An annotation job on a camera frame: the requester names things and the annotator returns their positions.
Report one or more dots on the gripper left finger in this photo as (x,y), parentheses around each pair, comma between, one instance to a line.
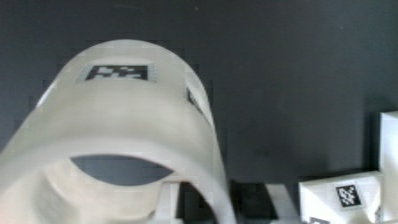
(165,210)

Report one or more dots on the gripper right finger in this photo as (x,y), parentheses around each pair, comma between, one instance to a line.
(282,205)

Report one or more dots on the white lamp shade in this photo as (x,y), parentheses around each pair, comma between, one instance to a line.
(122,108)

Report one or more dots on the white U-shaped fence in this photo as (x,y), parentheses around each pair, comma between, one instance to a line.
(387,163)

